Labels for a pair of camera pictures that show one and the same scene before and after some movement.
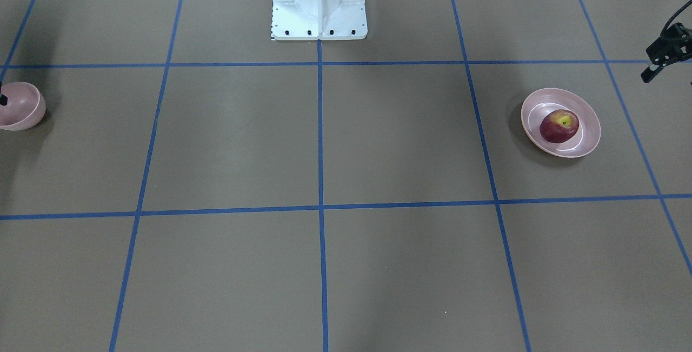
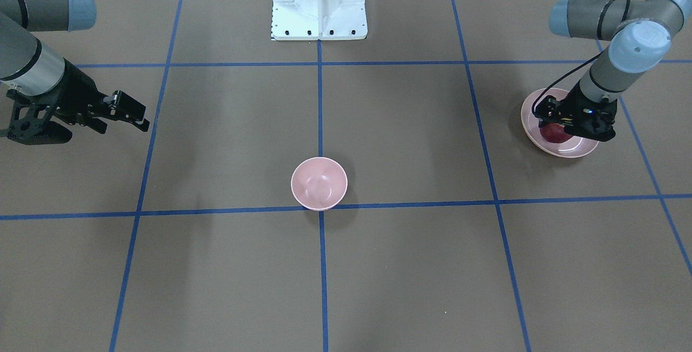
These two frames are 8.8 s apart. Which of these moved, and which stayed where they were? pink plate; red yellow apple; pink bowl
Moved: pink bowl
Stayed: pink plate; red yellow apple
